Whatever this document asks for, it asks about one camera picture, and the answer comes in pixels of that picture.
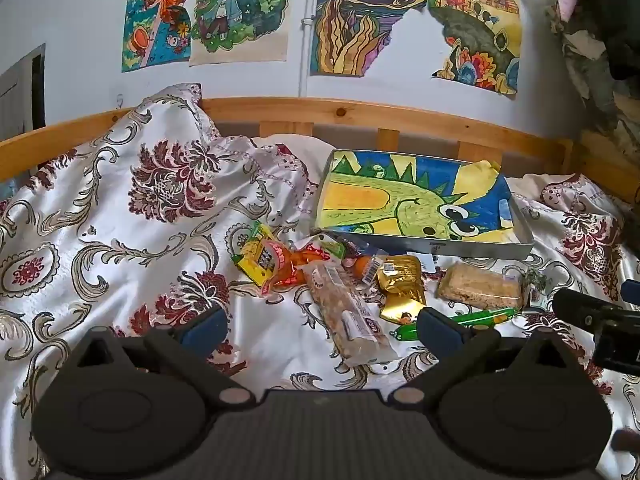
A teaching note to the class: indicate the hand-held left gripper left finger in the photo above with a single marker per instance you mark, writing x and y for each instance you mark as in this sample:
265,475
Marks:
205,327

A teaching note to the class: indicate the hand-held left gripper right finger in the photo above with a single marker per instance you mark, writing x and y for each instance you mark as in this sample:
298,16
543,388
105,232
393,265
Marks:
440,332

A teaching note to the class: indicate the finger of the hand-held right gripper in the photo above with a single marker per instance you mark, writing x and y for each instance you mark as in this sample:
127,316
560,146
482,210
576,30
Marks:
580,305
632,292

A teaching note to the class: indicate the green stick packet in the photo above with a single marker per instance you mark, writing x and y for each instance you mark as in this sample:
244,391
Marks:
480,317

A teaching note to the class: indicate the small green leafy packet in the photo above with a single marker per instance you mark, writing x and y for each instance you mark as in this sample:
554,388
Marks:
535,285

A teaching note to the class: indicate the square rice crisp bar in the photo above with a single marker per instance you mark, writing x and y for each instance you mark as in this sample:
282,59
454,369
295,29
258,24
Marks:
475,287

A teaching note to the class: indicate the gold foil snack packet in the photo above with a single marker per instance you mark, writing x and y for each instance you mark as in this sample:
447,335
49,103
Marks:
400,272

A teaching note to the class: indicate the yellow snack packet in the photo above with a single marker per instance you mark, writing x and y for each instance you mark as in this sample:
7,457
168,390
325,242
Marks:
250,262

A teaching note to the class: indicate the long granola bar clear wrapper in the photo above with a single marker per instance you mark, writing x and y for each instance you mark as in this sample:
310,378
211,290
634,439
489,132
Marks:
345,320

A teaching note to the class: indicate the orange fruit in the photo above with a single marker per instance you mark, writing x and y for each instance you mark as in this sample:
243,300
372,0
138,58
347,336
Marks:
361,267

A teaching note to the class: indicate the orange snack bag red label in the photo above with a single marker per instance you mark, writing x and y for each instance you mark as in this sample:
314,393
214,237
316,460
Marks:
290,266

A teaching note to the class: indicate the metal tray with dinosaur drawing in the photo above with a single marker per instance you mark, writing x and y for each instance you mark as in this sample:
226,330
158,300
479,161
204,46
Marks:
380,200

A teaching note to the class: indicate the floral satin blanket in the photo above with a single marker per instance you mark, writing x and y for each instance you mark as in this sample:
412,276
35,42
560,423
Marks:
125,240

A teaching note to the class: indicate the wooden bed headboard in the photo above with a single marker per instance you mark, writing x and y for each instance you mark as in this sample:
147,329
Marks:
350,110

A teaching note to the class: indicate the hanging patterned clothes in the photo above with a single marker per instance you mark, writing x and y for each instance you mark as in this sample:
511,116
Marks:
600,35

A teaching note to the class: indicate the dark doorway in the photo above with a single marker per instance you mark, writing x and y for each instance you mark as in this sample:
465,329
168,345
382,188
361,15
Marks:
20,95

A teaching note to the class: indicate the white wall pipe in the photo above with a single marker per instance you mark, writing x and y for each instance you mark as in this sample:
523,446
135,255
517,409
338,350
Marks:
305,60

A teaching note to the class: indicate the wall poster colourful landscape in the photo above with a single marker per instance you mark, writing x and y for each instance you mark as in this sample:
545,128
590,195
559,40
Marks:
475,20

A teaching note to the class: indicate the wall poster orange-haired figure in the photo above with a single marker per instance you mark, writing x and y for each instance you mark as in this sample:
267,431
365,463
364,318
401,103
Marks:
155,20

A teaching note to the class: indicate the wall poster blond cartoon figure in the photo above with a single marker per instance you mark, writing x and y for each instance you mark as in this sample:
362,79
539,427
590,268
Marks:
235,10

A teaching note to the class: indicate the wall poster swirling plants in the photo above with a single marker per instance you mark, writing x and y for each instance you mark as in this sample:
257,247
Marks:
350,25

